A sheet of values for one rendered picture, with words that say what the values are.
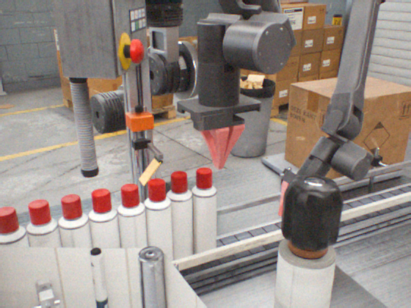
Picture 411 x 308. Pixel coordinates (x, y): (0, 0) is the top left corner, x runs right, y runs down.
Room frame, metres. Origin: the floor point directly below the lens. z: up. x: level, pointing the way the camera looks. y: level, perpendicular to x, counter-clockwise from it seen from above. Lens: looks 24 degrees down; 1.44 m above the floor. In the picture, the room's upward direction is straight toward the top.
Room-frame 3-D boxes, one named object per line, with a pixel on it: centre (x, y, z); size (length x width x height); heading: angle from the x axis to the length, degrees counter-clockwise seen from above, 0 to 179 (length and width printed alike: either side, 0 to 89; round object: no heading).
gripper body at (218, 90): (0.56, -0.02, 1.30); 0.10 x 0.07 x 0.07; 118
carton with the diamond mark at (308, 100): (1.31, -0.45, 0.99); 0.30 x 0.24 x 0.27; 116
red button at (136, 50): (0.71, 0.12, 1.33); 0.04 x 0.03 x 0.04; 171
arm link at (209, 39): (0.56, -0.02, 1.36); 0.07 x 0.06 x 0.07; 38
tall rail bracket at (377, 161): (1.08, -0.49, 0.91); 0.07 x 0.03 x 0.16; 26
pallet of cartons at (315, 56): (5.08, -0.89, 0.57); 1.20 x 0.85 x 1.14; 129
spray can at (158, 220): (0.71, 0.10, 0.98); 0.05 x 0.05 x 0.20
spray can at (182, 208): (0.74, 0.06, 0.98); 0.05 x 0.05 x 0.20
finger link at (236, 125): (0.55, -0.01, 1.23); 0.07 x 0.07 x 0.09; 28
